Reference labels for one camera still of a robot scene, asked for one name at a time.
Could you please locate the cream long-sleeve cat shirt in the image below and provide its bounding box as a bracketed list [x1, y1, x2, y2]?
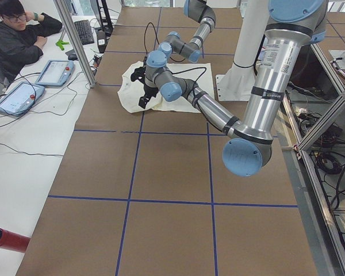
[117, 60, 215, 114]

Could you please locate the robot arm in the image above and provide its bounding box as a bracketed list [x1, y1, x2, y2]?
[158, 1, 216, 63]
[131, 1, 328, 177]

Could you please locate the black computer mouse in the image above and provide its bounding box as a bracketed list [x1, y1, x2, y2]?
[68, 53, 78, 61]

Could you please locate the black keyboard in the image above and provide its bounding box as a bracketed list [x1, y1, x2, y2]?
[74, 20, 94, 45]

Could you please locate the far blue teach pendant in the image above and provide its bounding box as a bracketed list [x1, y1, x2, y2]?
[35, 60, 74, 87]

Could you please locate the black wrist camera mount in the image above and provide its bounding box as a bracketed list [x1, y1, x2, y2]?
[131, 66, 145, 84]

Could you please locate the person in black sweater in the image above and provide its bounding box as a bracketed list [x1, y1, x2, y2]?
[0, 1, 63, 82]

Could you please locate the near blue teach pendant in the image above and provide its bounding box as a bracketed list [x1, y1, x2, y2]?
[0, 82, 45, 116]

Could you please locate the aluminium frame post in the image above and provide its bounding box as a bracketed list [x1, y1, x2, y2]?
[53, 0, 96, 88]

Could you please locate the green plastic tool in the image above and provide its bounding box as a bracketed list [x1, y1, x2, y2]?
[56, 39, 70, 51]

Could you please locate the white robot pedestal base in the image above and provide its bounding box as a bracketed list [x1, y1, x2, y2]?
[217, 0, 269, 101]

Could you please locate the red cylinder tube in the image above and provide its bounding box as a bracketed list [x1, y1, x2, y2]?
[0, 228, 30, 253]

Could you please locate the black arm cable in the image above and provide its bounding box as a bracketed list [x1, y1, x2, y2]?
[172, 66, 208, 95]

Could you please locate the blue teach pendant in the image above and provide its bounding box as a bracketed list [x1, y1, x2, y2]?
[35, 60, 74, 87]
[0, 82, 45, 116]

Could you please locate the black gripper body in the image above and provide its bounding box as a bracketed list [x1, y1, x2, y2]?
[143, 83, 159, 99]

